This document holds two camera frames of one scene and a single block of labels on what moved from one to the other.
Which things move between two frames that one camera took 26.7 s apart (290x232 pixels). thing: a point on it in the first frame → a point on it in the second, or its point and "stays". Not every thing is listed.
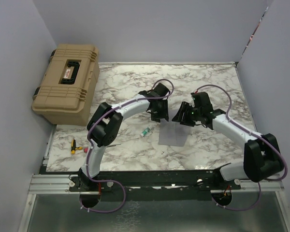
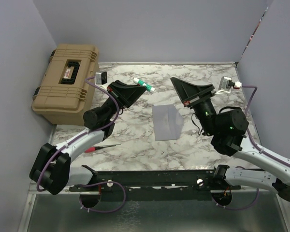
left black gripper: [163, 114] → [126, 94]
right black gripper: [185, 121] → [190, 94]
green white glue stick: [146, 130] → [138, 81]
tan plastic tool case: [64, 94] stays
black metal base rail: [174, 182] stays
